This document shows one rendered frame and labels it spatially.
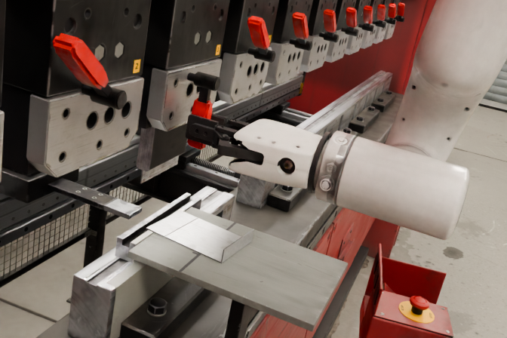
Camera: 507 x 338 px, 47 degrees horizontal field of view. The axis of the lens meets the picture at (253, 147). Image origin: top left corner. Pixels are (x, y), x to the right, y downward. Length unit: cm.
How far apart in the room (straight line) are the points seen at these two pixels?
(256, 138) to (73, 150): 21
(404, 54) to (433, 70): 226
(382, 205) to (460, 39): 19
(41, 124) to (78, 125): 4
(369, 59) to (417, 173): 228
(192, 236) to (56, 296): 164
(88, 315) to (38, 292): 167
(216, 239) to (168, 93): 25
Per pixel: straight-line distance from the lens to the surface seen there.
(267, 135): 68
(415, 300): 124
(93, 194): 94
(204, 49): 77
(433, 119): 73
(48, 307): 241
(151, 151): 78
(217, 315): 92
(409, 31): 287
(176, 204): 95
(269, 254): 85
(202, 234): 86
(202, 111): 73
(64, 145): 56
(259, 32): 84
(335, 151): 65
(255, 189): 127
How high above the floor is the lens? 141
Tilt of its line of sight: 19 degrees down
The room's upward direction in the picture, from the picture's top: 11 degrees clockwise
